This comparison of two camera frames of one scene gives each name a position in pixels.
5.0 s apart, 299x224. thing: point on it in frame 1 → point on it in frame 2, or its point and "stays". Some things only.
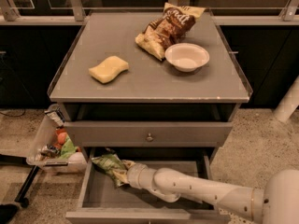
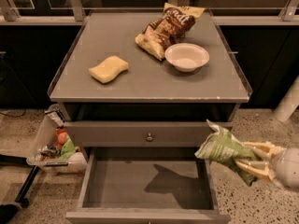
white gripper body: [134, 174] → [288, 167]
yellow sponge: [108, 69] stays
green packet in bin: [67, 148] stays
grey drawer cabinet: [149, 90] stays
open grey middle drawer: [103, 201] stays
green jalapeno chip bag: [107, 163] → [224, 148]
